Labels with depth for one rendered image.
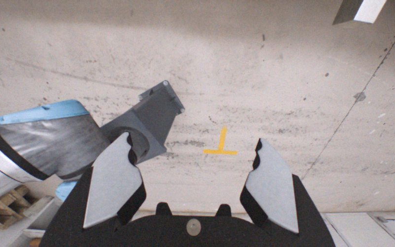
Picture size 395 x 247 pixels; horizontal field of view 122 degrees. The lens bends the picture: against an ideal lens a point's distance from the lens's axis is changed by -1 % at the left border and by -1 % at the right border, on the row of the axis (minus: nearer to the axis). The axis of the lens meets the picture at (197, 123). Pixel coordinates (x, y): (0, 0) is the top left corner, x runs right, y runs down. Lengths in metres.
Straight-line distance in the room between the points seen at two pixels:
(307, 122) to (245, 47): 1.00
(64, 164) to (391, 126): 2.65
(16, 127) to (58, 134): 0.06
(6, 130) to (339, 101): 1.96
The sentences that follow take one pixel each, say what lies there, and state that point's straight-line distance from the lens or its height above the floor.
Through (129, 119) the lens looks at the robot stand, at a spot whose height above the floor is 0.60.
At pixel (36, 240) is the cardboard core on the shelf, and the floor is 0.55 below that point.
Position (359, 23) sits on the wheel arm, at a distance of 0.30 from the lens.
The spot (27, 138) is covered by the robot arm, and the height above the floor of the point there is 0.86.
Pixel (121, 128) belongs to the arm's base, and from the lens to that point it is 0.60.
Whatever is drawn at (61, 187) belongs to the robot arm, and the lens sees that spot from 0.49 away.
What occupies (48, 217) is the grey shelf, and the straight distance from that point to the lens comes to 3.00.
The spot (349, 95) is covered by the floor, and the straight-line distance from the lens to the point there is 1.79.
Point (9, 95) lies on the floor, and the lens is 2.10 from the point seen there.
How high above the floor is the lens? 1.05
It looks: 62 degrees down
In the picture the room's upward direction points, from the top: 180 degrees counter-clockwise
